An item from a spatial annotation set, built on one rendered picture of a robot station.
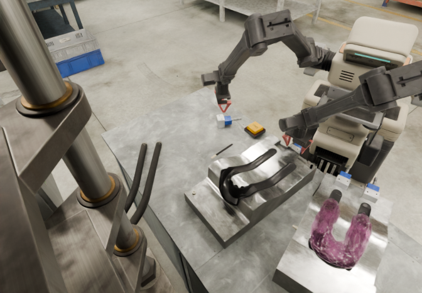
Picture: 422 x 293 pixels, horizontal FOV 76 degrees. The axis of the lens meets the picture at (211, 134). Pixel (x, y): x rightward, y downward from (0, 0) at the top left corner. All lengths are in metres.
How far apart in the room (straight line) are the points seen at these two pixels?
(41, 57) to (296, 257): 0.85
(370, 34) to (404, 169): 1.72
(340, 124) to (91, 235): 1.19
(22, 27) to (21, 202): 0.21
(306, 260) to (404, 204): 1.60
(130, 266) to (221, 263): 0.35
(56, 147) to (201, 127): 1.10
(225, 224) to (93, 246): 0.57
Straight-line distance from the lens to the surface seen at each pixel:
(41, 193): 0.74
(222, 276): 1.04
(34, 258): 0.31
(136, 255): 0.84
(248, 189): 1.07
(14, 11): 0.43
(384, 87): 0.82
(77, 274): 0.58
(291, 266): 0.96
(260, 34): 0.86
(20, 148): 0.43
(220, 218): 1.06
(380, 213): 1.23
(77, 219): 0.63
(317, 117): 1.07
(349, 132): 1.46
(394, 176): 2.64
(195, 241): 1.09
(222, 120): 1.43
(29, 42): 0.44
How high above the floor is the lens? 1.79
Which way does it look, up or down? 44 degrees down
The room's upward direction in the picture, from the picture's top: 2 degrees counter-clockwise
